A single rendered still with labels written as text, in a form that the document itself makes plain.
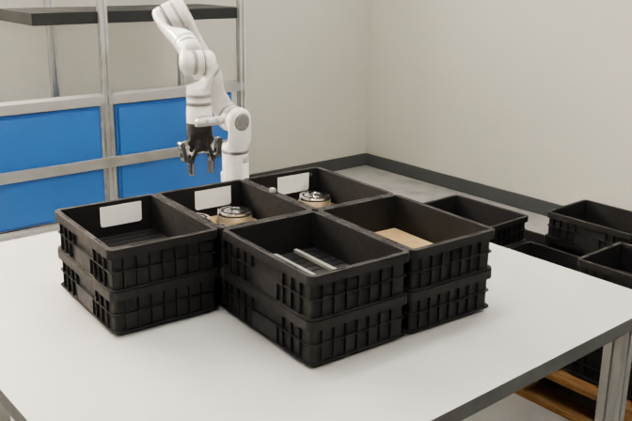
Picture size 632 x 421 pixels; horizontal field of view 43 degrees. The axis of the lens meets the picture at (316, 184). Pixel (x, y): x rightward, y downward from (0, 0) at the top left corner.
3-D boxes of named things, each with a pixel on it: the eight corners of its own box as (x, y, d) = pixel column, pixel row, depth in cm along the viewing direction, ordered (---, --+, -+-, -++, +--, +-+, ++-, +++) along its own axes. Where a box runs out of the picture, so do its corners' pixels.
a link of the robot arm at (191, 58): (181, 80, 222) (169, 58, 233) (212, 78, 226) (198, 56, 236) (182, 57, 219) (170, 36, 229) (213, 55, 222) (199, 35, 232)
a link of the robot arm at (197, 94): (213, 101, 234) (183, 102, 230) (212, 48, 229) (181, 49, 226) (220, 104, 227) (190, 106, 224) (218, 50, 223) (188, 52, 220)
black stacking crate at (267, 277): (222, 272, 208) (221, 231, 205) (314, 251, 225) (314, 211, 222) (310, 328, 177) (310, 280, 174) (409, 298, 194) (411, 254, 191)
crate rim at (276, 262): (220, 238, 206) (220, 228, 205) (314, 218, 223) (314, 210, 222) (310, 288, 175) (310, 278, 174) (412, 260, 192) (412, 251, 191)
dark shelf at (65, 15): (-2, 20, 407) (-3, 8, 406) (199, 13, 482) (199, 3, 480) (32, 25, 374) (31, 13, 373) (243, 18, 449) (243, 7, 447)
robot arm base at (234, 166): (217, 197, 281) (216, 151, 276) (237, 192, 287) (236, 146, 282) (234, 204, 275) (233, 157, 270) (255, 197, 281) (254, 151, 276)
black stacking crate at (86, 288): (58, 287, 225) (55, 247, 222) (156, 265, 242) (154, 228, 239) (113, 340, 194) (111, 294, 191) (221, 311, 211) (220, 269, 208)
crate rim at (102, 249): (53, 218, 220) (52, 210, 219) (153, 200, 237) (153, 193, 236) (108, 261, 189) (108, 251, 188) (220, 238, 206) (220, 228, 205)
